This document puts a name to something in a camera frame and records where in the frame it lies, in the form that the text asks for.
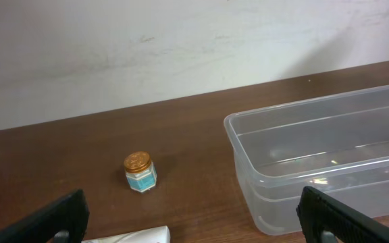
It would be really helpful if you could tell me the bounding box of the white Panadol box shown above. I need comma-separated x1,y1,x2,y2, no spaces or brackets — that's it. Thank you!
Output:
82,225,171,243

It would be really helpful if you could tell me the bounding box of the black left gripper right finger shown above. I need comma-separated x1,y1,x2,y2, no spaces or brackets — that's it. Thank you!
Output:
296,186,389,243

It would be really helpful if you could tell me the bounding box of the clear plastic container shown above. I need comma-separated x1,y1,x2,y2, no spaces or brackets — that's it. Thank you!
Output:
224,85,389,236

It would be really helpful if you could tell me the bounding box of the gold lid balm jar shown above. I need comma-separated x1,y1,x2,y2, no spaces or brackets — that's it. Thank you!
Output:
124,151,157,193

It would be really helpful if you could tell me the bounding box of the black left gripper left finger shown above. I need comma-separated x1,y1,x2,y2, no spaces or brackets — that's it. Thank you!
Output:
0,189,90,243

